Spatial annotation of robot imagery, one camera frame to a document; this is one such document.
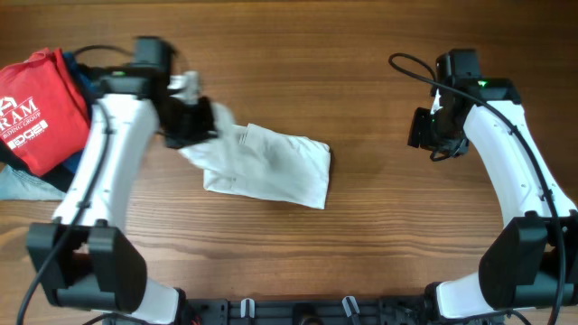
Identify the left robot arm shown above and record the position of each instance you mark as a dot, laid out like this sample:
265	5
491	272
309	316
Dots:
82	257

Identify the light blue denim garment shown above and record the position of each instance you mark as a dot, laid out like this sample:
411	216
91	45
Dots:
19	185

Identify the blue folded t-shirt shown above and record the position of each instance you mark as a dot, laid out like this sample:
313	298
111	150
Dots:
87	90

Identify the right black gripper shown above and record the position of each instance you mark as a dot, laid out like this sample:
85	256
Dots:
420	128

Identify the red folded t-shirt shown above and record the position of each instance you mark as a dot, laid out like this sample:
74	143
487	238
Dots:
44	117

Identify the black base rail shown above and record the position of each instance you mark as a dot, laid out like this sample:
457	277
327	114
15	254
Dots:
394	310

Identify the black folded garment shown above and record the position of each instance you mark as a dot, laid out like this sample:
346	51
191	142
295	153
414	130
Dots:
59	177

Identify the white t-shirt black print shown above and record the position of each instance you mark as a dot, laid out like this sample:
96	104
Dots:
256	162

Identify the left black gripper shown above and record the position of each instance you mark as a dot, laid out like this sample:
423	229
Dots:
194	125

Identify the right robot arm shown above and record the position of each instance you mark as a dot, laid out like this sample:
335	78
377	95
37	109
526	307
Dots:
533	261

